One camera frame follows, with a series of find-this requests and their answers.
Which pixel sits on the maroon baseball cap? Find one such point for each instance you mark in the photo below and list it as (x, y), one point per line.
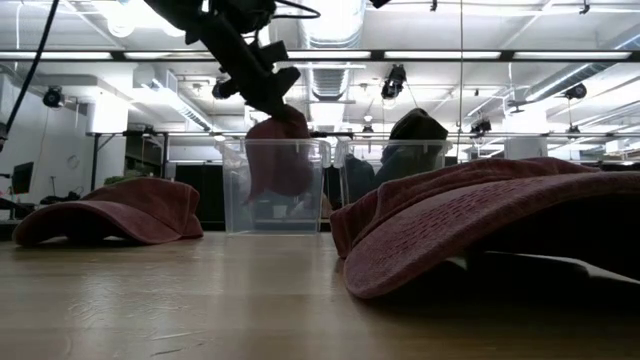
(125, 210)
(280, 160)
(450, 220)

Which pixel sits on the dark green baseball cap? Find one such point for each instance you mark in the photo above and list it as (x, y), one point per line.
(417, 127)
(357, 177)

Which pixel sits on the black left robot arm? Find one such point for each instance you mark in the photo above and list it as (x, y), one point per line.
(235, 10)

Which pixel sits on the clear plastic bin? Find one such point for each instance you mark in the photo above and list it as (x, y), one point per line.
(235, 215)
(436, 150)

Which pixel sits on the black computer monitor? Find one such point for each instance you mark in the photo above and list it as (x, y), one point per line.
(22, 177)

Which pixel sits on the silver ceiling air duct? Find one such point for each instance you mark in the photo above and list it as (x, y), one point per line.
(332, 30)

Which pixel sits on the black hanging ceiling camera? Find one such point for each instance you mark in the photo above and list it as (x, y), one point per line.
(394, 82)
(52, 97)
(576, 91)

